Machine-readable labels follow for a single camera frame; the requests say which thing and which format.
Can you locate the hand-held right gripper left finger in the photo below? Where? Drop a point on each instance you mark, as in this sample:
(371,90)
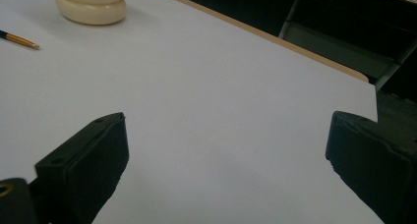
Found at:
(82,165)

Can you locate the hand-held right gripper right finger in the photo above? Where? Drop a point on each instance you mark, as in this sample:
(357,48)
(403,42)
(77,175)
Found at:
(370,161)

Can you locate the grey metal stand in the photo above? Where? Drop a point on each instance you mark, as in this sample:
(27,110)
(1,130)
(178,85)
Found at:
(344,47)

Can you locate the cream ribbed ceramic holder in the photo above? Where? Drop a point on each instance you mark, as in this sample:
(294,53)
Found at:
(91,4)

